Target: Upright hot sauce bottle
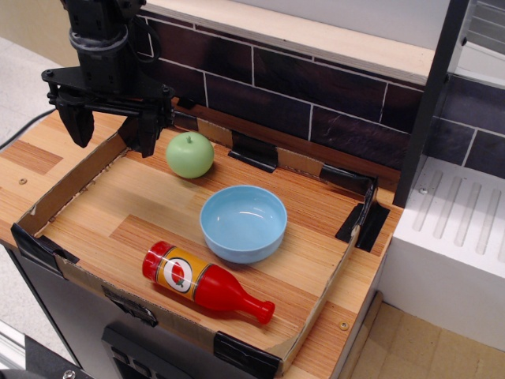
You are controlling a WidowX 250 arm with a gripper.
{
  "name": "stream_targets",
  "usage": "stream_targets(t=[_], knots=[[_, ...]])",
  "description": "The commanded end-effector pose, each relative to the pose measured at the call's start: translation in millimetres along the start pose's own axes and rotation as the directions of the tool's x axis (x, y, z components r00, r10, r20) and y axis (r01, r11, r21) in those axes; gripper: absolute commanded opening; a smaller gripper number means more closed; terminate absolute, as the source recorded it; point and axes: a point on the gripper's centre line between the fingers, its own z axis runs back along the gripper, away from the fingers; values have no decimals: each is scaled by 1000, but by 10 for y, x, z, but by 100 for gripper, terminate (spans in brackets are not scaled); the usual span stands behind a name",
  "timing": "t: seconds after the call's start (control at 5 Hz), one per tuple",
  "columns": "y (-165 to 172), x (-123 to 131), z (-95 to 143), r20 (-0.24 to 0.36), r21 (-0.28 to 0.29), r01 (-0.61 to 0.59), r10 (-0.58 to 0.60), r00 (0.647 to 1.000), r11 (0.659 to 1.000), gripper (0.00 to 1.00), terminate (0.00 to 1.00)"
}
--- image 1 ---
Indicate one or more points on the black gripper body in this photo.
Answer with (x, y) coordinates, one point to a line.
(109, 79)

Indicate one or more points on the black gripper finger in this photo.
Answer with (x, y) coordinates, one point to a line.
(149, 127)
(77, 119)

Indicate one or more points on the red hot sauce bottle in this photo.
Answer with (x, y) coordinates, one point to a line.
(202, 282)

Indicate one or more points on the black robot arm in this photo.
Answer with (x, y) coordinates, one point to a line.
(105, 19)

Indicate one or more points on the cardboard fence with black tape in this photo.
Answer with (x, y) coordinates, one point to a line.
(79, 221)

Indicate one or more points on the green toy apple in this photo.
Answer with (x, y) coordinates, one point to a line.
(190, 155)

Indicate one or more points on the light blue bowl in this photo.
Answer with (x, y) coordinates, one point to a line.
(243, 224)

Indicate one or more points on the light wooden shelf ledge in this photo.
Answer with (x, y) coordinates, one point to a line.
(374, 54)

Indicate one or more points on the white dish drainer block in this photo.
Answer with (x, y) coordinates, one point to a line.
(445, 263)

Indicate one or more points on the dark grey vertical post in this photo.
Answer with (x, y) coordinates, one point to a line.
(447, 54)

